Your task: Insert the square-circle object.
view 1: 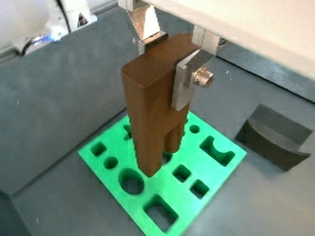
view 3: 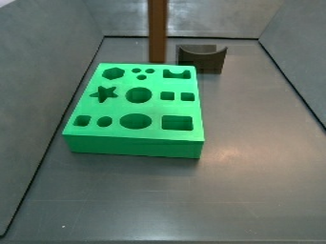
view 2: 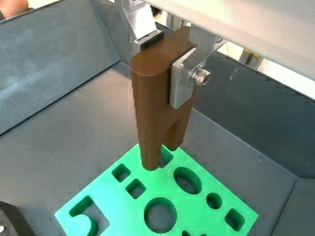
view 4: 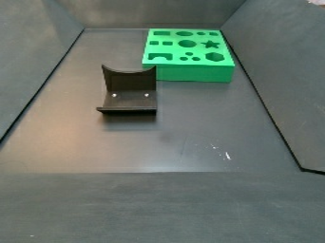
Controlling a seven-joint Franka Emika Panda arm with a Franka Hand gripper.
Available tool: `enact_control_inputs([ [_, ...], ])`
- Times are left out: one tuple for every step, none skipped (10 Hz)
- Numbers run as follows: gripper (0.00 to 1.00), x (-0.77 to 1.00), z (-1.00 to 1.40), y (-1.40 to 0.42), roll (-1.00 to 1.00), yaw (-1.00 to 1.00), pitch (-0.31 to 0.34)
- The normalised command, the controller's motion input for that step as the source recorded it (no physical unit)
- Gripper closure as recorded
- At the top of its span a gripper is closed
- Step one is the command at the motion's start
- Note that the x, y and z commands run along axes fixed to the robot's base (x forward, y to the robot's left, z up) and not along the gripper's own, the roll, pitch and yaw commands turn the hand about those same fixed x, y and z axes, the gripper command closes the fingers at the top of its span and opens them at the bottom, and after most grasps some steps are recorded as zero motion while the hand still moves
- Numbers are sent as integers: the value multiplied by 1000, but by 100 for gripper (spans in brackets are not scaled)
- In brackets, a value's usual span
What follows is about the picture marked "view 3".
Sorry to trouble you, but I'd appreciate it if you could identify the green shape sorter block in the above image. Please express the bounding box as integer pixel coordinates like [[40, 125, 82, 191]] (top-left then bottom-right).
[[63, 63, 205, 158]]

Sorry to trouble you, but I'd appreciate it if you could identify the dark grey curved holder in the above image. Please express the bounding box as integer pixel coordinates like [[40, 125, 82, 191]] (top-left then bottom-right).
[[177, 45, 229, 74]]

